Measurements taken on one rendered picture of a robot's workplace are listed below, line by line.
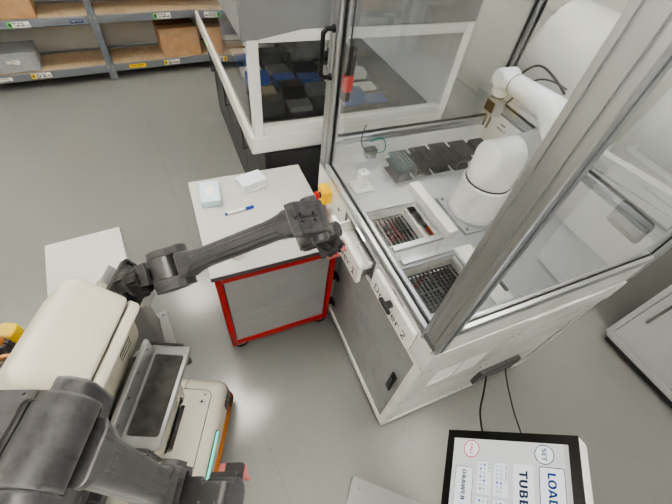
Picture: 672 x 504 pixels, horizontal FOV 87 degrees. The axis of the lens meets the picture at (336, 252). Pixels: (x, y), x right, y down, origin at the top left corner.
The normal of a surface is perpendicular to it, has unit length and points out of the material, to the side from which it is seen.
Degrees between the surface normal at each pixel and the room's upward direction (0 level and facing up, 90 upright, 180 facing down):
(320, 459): 0
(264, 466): 0
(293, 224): 46
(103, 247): 0
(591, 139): 90
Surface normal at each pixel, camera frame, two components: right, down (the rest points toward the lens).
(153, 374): 0.10, -0.63
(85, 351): 0.74, -0.41
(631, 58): -0.92, 0.24
